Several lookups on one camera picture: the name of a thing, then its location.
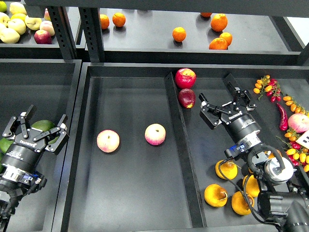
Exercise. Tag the red apple on shelf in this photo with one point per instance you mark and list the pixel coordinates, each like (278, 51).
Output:
(42, 37)

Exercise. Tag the pink apple left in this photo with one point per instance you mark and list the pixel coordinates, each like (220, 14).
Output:
(108, 141)

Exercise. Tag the pink apple right edge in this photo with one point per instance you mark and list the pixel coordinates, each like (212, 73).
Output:
(298, 122)

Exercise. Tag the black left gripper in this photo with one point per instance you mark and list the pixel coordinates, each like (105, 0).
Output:
(27, 147)

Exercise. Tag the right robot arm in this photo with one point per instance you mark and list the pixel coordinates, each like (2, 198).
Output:
(283, 200)

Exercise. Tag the orange on shelf top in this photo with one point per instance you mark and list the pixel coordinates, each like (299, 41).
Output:
(205, 14)

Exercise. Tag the pale pear front left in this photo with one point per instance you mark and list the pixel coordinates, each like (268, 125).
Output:
(9, 36)

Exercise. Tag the white label card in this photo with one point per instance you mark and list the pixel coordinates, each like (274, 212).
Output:
(303, 140)

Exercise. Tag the green avocado far left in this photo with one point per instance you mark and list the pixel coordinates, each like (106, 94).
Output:
(5, 144)

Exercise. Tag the orange on shelf front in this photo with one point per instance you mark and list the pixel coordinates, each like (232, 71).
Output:
(218, 44)

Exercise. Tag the green avocado left edge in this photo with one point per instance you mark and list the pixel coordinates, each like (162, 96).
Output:
(1, 166)

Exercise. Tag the bright red apple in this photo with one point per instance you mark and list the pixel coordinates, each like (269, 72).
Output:
(185, 78)

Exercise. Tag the green avocado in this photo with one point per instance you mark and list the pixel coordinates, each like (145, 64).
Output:
(53, 141)
(43, 125)
(5, 144)

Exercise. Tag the peach on shelf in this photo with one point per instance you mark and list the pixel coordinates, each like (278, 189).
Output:
(47, 26)

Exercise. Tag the cherry tomato bunch upper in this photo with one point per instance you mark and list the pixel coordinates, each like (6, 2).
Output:
(268, 86)

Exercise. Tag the cherry tomato bunch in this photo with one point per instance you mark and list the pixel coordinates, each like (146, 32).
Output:
(298, 154)
(268, 86)

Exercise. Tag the green avocado upper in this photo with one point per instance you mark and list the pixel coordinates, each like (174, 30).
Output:
(43, 125)

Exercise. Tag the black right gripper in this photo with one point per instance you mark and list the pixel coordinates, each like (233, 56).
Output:
(233, 115)

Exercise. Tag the dark red apple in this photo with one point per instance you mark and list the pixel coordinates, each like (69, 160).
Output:
(187, 98)

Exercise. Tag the yellow green apple shelf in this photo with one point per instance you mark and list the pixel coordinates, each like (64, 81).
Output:
(33, 23)

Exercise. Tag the pink apple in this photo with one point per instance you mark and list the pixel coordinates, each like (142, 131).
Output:
(155, 134)
(108, 141)

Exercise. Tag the black left tray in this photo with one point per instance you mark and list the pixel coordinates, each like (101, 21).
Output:
(50, 85)

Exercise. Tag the pink apple centre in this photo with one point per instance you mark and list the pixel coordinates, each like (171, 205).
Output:
(155, 134)

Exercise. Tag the black middle tray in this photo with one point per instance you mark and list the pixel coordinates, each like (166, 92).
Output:
(139, 187)

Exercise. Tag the red chili pepper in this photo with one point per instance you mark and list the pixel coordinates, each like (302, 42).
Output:
(284, 119)

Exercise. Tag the cherry tomato bunch lower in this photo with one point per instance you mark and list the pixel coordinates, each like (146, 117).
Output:
(298, 154)

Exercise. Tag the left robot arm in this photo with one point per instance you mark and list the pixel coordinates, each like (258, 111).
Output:
(17, 184)

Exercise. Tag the large orange on shelf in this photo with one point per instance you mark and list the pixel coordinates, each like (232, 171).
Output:
(219, 22)

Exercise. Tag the black divider left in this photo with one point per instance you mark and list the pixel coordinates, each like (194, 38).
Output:
(192, 190)

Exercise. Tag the pale apple on shelf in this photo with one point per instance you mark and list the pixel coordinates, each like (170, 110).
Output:
(18, 25)

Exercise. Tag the orange on shelf right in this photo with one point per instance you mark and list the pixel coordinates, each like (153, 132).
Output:
(227, 36)

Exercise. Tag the black tray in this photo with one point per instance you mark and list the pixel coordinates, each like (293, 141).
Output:
(139, 187)
(50, 85)

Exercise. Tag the yellow pear bottom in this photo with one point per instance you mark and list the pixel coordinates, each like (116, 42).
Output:
(239, 204)

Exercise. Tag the orange on shelf centre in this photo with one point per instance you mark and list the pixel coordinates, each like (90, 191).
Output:
(179, 34)

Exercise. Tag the black shelf rack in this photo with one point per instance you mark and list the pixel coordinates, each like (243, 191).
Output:
(146, 37)

